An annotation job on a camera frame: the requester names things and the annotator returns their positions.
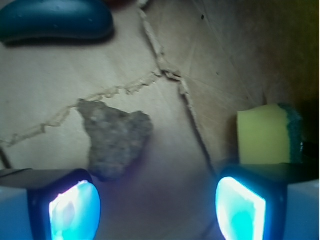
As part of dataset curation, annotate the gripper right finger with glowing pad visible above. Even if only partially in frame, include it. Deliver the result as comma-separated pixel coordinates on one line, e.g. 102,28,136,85
215,163,320,240

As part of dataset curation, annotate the dark teal oval case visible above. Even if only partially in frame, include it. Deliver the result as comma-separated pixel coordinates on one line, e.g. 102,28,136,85
0,0,114,43

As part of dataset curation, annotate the grey brown rock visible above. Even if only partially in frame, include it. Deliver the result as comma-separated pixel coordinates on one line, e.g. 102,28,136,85
76,99,154,182

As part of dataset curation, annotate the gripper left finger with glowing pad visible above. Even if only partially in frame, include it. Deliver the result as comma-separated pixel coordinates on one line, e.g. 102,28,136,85
0,168,101,240

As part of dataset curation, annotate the yellow and green sponge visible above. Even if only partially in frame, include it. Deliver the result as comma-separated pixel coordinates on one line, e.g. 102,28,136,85
237,103,303,165

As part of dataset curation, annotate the brown paper bag tray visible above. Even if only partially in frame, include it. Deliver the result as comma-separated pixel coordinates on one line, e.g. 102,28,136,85
0,0,320,240

